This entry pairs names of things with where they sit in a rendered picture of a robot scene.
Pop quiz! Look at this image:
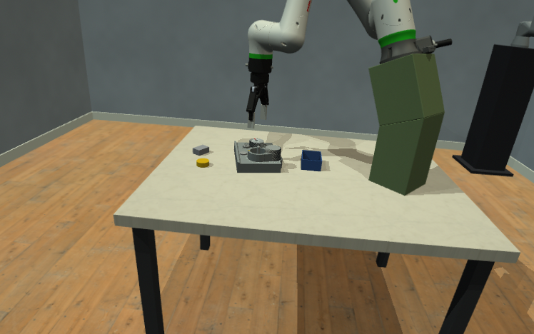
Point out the yellow short cylinder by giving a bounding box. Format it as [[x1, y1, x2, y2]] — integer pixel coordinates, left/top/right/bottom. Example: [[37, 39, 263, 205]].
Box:
[[196, 158, 209, 168]]

